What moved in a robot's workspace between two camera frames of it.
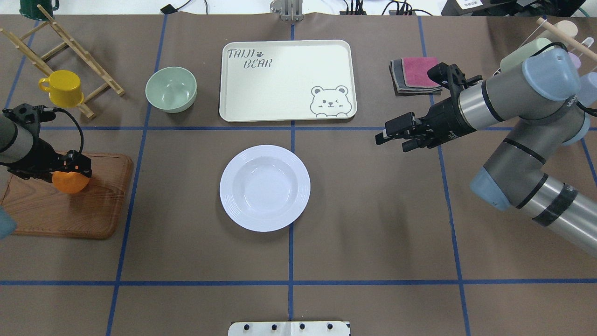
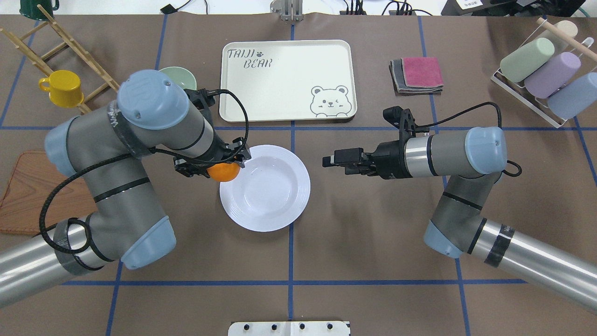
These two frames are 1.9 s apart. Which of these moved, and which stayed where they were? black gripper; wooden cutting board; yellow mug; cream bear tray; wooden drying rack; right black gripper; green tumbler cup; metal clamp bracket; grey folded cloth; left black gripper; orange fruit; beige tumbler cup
Moved: left black gripper; right black gripper; black gripper; orange fruit
Stayed: wooden drying rack; wooden cutting board; cream bear tray; yellow mug; green tumbler cup; grey folded cloth; beige tumbler cup; metal clamp bracket
